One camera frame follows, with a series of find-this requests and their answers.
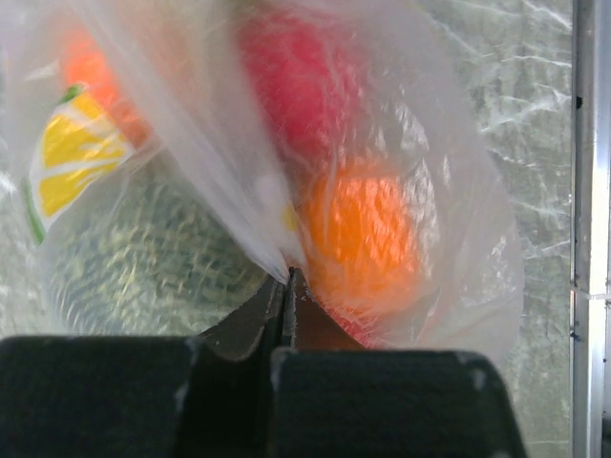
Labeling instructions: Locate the red fake apple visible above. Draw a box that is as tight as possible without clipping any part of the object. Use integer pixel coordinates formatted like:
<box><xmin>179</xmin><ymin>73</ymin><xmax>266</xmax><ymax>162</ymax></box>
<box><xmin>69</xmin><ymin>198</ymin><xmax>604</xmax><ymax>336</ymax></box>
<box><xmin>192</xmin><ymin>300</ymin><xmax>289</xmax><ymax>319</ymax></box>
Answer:
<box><xmin>237</xmin><ymin>7</ymin><xmax>369</xmax><ymax>171</ymax></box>

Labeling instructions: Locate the green fake melon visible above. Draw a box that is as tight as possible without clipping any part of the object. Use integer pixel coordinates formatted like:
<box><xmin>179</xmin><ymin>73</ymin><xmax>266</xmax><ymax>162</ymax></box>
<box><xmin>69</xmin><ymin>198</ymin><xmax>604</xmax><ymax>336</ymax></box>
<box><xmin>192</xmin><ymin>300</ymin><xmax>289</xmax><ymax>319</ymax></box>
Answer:
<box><xmin>40</xmin><ymin>156</ymin><xmax>266</xmax><ymax>335</ymax></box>

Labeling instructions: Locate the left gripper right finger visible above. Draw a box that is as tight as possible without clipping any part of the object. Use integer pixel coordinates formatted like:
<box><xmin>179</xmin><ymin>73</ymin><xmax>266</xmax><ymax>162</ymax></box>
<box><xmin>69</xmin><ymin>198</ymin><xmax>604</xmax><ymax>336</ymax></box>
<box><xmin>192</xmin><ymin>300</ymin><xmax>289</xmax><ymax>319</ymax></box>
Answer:
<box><xmin>270</xmin><ymin>270</ymin><xmax>527</xmax><ymax>457</ymax></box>

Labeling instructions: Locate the aluminium mounting rail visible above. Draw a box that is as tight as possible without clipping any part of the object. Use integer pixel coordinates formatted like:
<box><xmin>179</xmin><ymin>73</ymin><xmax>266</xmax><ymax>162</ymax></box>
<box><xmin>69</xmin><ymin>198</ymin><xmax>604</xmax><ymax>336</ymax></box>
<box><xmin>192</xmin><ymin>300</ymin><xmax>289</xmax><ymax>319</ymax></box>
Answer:
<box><xmin>570</xmin><ymin>1</ymin><xmax>610</xmax><ymax>457</ymax></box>

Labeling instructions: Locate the clear lemon-print plastic bag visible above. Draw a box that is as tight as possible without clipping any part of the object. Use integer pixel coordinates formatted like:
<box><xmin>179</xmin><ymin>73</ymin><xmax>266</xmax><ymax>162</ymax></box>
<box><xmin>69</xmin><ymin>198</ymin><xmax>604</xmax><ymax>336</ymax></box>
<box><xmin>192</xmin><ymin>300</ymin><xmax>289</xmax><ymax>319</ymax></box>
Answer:
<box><xmin>1</xmin><ymin>1</ymin><xmax>524</xmax><ymax>361</ymax></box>

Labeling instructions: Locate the orange fake tangerine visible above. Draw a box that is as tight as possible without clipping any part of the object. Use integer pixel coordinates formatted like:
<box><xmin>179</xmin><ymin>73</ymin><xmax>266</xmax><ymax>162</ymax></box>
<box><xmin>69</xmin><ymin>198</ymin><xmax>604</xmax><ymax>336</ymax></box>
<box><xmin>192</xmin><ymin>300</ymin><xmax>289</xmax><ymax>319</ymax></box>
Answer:
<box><xmin>60</xmin><ymin>27</ymin><xmax>149</xmax><ymax>148</ymax></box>

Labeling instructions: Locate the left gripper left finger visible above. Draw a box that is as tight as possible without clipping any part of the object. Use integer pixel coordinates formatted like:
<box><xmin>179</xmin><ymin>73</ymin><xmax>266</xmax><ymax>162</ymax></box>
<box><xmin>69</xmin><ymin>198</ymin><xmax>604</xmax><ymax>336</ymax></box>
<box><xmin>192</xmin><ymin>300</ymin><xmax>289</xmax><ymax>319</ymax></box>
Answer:
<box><xmin>1</xmin><ymin>280</ymin><xmax>285</xmax><ymax>457</ymax></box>

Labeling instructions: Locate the orange fake persimmon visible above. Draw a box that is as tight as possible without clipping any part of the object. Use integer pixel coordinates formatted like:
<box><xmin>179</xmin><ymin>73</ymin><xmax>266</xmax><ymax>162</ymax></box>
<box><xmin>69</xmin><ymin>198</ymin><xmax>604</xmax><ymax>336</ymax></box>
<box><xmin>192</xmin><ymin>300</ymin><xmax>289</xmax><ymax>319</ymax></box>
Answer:
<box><xmin>300</xmin><ymin>163</ymin><xmax>422</xmax><ymax>316</ymax></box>

